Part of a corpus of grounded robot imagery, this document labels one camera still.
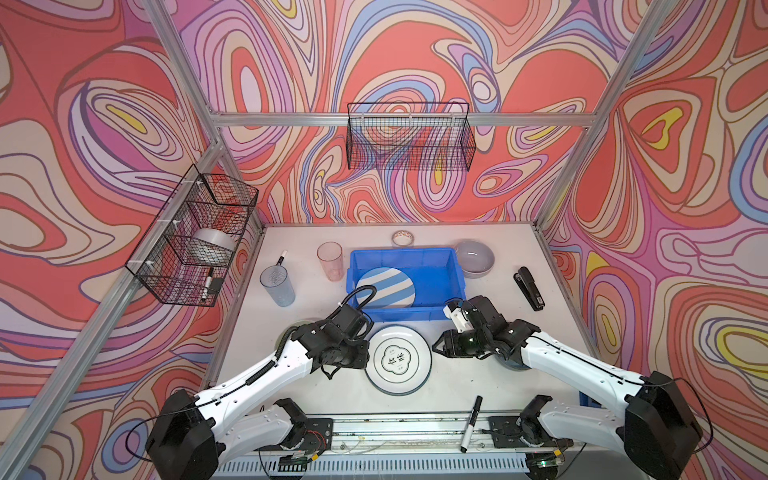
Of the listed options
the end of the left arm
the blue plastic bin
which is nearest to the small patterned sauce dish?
the blue plastic bin

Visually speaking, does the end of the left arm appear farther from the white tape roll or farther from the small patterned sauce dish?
the small patterned sauce dish

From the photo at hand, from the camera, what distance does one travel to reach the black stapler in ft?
3.16

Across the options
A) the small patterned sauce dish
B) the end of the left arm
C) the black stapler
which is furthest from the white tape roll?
the black stapler

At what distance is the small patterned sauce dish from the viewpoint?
45.9 inches

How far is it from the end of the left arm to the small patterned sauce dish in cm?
53

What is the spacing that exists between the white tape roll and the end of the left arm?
0.31 metres

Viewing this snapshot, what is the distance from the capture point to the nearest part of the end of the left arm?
553 millimetres

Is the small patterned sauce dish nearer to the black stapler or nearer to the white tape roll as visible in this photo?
the black stapler

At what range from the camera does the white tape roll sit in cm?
71

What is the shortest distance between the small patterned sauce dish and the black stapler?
16.1 inches
